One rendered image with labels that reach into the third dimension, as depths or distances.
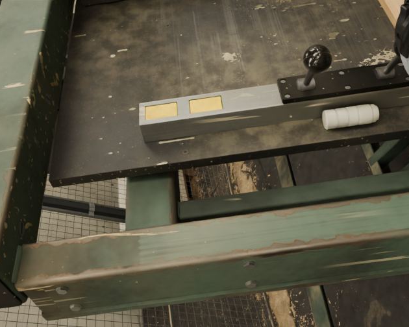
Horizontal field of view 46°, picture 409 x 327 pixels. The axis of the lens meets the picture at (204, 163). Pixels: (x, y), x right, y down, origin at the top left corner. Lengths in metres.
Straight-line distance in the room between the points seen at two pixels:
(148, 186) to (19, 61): 0.29
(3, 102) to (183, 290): 0.38
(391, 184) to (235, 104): 0.26
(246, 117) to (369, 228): 0.26
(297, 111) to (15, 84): 0.43
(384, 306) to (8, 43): 2.27
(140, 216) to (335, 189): 0.30
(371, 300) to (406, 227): 2.18
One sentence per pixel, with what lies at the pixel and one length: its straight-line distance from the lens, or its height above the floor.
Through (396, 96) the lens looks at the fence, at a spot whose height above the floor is 1.37.
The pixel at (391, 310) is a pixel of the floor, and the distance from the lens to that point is 2.69.
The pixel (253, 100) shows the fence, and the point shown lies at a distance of 0.75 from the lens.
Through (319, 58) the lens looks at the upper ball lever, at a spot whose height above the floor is 1.55.
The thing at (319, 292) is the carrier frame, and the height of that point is 0.78.
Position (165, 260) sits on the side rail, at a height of 1.69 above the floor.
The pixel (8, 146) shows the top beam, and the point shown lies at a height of 1.89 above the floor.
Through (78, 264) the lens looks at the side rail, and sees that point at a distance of 0.61.
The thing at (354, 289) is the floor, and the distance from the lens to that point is 2.89.
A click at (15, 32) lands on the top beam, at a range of 0.91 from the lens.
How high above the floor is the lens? 1.88
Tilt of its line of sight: 21 degrees down
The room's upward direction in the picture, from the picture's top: 77 degrees counter-clockwise
